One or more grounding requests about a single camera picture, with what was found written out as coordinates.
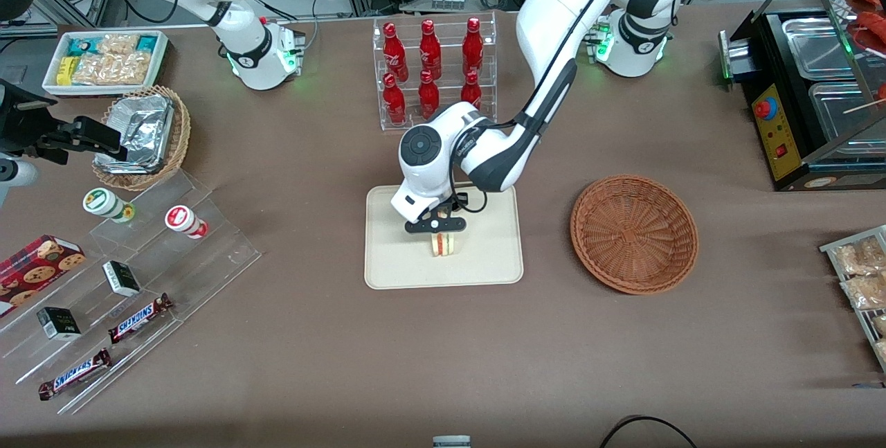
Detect light wicker basket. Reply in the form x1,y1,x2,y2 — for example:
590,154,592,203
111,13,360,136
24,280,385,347
92,85,191,191

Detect silver foil container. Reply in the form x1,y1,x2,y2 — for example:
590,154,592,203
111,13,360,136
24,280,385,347
95,93,174,173

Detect white snack bin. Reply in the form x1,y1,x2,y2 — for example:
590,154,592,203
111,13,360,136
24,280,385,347
42,30,170,97

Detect clear acrylic stepped stand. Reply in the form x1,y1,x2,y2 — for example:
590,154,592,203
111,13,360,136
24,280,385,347
0,170,262,415

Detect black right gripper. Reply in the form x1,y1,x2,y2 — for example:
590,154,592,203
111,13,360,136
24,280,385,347
0,82,129,163

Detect red cookie box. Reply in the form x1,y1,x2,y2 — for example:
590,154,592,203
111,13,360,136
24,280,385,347
0,235,87,317

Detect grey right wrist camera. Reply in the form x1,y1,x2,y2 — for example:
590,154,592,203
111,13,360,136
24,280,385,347
0,157,39,208

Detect clear acrylic bottle rack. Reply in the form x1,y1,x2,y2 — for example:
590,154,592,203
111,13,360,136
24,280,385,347
372,12,498,132

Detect small black carton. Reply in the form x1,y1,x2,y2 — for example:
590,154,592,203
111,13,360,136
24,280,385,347
37,307,82,341
102,260,141,297

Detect red cola bottle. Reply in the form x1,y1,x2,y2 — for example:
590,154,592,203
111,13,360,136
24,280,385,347
418,70,440,120
419,19,442,80
383,22,409,83
462,17,484,77
383,73,407,125
460,71,482,109

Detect snickers bar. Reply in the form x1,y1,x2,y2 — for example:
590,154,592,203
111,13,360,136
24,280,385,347
38,348,112,401
108,294,173,345

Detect clear cracker bag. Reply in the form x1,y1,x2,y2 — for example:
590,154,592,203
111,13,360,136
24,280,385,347
107,52,152,85
71,53,111,86
96,33,139,56

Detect brown wicker basket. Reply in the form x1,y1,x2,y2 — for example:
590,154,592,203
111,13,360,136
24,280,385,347
570,174,699,295

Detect cream plastic tray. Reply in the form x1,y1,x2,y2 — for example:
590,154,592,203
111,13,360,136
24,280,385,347
365,183,524,290

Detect green lid yogurt cup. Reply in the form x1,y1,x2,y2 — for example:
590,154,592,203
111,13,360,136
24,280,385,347
82,188,136,224

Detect steel pan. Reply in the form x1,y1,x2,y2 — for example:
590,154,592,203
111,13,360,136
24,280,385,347
781,17,856,80
808,81,886,145

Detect black cable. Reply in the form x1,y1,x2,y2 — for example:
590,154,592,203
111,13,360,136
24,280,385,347
599,415,698,448

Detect red lid yogurt cup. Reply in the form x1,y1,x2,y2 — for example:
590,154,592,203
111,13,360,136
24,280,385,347
165,205,209,240

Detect black food warmer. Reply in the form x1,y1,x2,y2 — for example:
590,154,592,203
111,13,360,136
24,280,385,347
718,0,886,192

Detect tray of packaged snacks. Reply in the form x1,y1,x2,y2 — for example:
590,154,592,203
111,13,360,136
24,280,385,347
820,225,886,373

